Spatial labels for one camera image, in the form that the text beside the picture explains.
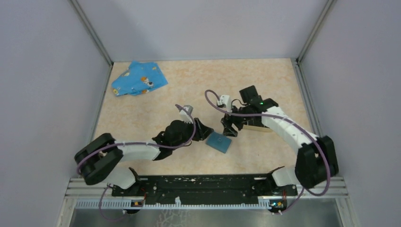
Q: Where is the white cable duct strip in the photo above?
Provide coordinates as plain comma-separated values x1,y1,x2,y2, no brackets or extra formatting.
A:
76,198,272,210

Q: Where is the blue patterned cloth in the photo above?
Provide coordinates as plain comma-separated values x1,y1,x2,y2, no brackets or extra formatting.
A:
111,61,168,96

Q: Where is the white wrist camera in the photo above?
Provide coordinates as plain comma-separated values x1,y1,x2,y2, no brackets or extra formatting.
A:
179,105,193,124
217,95,232,112

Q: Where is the blue card holder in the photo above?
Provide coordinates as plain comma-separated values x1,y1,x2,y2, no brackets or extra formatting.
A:
206,132,232,154

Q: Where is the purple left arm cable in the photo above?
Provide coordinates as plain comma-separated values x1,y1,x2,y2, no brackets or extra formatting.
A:
77,104,197,224

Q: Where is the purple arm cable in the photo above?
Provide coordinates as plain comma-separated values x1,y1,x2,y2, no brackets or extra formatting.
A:
77,104,197,224
204,89,331,215

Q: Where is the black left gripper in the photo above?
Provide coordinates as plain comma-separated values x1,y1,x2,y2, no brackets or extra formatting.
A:
172,117,214,149

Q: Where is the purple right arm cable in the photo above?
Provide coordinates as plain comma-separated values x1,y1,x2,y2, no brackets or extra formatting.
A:
204,89,331,215

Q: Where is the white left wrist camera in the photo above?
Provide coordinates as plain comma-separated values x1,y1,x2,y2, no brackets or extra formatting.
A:
179,105,193,124

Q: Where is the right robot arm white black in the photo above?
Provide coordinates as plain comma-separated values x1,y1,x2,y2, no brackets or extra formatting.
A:
217,86,339,195

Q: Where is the left aluminium corner post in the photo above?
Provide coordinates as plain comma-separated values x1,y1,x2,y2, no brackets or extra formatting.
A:
68,0,113,66

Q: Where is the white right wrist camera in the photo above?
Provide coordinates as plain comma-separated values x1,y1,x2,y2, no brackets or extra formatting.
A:
217,95,232,112

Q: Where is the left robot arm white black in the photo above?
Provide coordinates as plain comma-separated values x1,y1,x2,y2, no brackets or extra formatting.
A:
74,118,214,196

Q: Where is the aluminium frame rail front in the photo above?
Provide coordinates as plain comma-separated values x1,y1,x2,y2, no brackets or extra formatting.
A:
65,174,349,210

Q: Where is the gold oval tray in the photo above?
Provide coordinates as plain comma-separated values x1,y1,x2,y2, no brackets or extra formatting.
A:
243,125,272,132

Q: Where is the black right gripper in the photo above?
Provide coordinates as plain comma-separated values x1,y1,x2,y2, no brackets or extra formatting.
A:
221,102,252,137

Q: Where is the aluminium corner post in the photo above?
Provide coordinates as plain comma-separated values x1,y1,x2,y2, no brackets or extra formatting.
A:
296,0,337,64
68,0,113,66

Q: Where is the right aluminium corner post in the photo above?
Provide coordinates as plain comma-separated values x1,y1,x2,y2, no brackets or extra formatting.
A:
296,0,337,64

